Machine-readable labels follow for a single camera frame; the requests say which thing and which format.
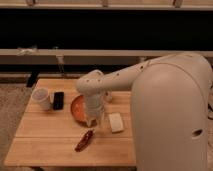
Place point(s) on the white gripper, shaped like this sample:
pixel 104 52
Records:
pixel 95 113

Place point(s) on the dark red pepper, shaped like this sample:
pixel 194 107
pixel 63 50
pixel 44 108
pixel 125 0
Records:
pixel 85 140

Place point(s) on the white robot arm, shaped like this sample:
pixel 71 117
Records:
pixel 169 107

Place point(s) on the orange bowl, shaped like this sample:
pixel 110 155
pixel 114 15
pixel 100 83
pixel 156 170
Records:
pixel 78 109

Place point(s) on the black rectangular box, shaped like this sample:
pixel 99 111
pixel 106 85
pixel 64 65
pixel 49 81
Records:
pixel 58 100

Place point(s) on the white paper cup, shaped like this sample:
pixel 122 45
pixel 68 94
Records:
pixel 42 98

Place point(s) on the grey horizontal rail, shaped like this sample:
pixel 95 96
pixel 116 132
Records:
pixel 32 56

